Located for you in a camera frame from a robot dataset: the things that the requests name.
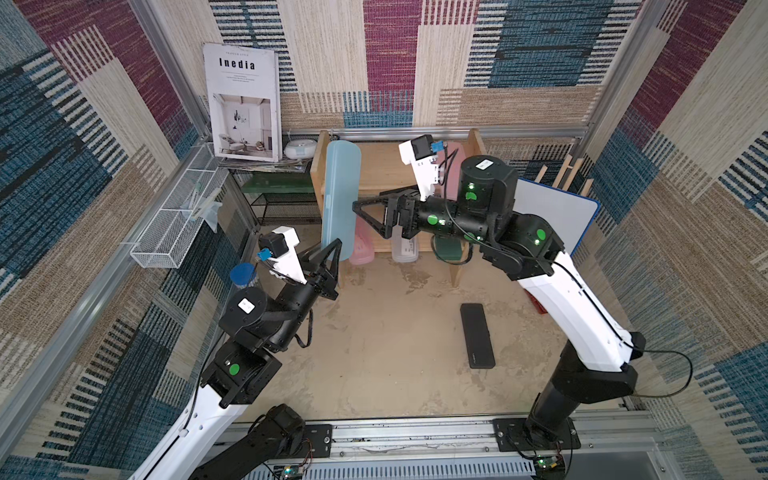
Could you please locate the light blue pencil case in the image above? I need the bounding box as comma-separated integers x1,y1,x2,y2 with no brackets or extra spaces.
321,140,362,261

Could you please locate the clear white pencil case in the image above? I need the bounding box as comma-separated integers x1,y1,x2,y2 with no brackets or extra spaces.
391,225,419,263

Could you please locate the pink pencil case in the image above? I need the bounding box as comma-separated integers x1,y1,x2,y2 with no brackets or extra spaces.
349,217,375,266
436,141,467,200

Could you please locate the dark green pencil case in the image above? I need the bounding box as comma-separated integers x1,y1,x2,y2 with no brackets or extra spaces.
431,235,464,263

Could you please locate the black pencil case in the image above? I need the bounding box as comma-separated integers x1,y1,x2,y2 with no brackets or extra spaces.
460,303,496,369

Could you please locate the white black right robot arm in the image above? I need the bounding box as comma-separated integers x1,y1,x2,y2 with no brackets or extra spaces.
353,155,646,448

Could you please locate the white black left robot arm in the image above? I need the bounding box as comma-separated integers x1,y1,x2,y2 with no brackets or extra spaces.
132,229,343,479

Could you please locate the wooden two-tier shelf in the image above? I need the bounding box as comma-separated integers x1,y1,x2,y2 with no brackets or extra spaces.
310,129,487,287

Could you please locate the pencil jar with blue lid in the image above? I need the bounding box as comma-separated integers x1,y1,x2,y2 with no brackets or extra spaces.
229,262,258,289

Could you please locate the white round device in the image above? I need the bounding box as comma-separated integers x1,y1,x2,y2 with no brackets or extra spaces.
284,139,317,160

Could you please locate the green folder on rack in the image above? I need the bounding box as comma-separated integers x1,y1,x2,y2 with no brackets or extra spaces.
241,172,314,195

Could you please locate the Inedia magazine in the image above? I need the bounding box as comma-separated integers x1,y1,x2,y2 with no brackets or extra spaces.
203,43,282,163

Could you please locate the small whiteboard on easel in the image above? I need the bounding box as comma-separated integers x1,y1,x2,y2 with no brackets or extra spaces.
514,178,601,254

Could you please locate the red wallet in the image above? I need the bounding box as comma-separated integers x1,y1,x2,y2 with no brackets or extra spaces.
527,292,547,315

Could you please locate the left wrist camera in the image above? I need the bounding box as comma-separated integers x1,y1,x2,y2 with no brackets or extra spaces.
257,226,306,285

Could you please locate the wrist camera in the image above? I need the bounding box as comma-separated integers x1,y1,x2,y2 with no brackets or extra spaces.
398,134,445,201
257,226,306,285

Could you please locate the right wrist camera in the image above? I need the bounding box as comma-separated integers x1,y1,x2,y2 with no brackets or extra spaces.
398,134,445,201

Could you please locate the black mesh wire rack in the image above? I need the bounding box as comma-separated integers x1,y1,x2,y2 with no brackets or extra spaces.
228,163,321,225

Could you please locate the white wire basket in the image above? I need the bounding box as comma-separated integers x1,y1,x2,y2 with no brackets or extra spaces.
130,142,228,269

